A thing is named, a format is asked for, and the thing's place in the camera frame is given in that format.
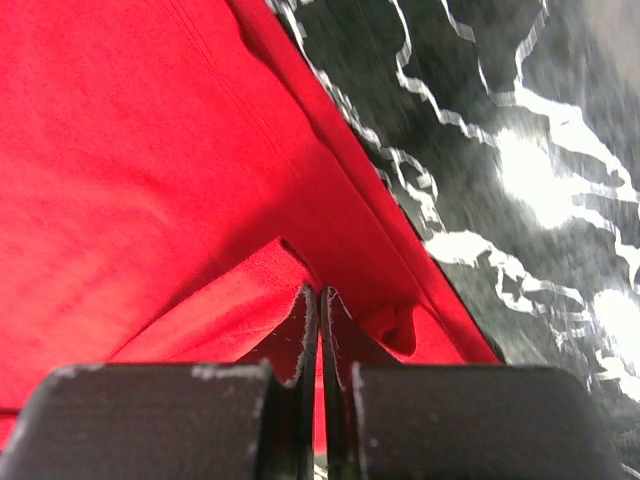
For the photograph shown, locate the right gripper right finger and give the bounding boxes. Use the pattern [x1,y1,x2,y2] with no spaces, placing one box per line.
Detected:
[320,288,628,479]

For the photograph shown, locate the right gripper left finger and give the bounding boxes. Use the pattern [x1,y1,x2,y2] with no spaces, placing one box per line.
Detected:
[1,286,318,479]

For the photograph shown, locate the dark red t shirt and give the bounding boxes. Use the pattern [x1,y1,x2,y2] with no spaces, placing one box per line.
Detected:
[1,1,497,437]

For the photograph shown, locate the black marble pattern mat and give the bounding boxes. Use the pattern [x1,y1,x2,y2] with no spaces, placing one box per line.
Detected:
[270,1,639,479]

